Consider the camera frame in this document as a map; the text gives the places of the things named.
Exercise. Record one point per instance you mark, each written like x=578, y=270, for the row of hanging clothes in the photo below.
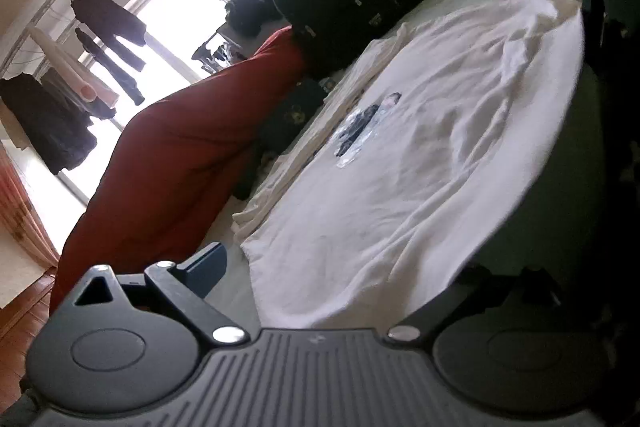
x=105, y=17

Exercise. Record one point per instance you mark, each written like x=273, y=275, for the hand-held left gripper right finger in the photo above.
x=430, y=314

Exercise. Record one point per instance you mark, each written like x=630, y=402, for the dark pouch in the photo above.
x=295, y=112

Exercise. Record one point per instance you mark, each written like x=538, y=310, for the grey cabinet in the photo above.
x=240, y=42

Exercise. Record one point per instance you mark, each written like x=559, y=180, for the red duvet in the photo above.
x=175, y=157

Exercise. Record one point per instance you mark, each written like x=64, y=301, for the metal rack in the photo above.
x=215, y=54

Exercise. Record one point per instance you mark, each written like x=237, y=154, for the white printed sweatshirt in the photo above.
x=425, y=157

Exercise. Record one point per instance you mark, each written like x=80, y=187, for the blue and white box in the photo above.
x=330, y=85

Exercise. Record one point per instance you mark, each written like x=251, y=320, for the pink curtain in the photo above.
x=25, y=207

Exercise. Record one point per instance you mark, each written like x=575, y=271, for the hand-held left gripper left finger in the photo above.
x=207, y=272

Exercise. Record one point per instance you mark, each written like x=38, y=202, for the dark clothes pile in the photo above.
x=250, y=9

